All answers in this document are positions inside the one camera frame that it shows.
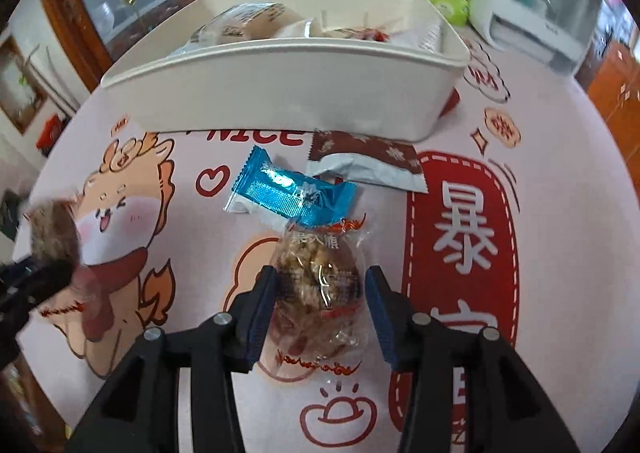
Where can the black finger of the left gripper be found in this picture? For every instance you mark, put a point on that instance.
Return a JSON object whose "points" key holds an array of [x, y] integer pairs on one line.
{"points": [[27, 284]]}

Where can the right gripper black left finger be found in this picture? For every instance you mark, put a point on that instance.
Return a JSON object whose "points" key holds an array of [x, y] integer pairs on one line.
{"points": [[136, 410]]}

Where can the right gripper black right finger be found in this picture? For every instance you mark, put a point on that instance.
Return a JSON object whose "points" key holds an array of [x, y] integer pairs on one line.
{"points": [[506, 409]]}

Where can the brown fuzzy snack packet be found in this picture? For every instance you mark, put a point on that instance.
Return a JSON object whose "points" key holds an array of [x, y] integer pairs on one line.
{"points": [[54, 235]]}

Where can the clear walnut cake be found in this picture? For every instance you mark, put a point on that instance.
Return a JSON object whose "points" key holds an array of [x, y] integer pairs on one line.
{"points": [[317, 321]]}

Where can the blue nut bar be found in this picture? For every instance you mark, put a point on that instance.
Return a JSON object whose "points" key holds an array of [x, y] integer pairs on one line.
{"points": [[278, 197]]}

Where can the light blue snack bag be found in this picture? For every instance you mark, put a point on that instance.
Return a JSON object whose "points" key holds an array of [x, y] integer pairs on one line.
{"points": [[248, 22]]}

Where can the brown white snowflake packet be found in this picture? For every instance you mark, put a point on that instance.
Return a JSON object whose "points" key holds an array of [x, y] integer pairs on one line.
{"points": [[366, 159]]}

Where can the white plastic storage bin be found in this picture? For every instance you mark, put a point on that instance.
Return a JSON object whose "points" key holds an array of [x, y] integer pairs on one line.
{"points": [[305, 84]]}

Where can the wooden sideboard cabinet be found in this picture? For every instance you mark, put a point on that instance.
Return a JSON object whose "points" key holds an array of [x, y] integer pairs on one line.
{"points": [[615, 93]]}

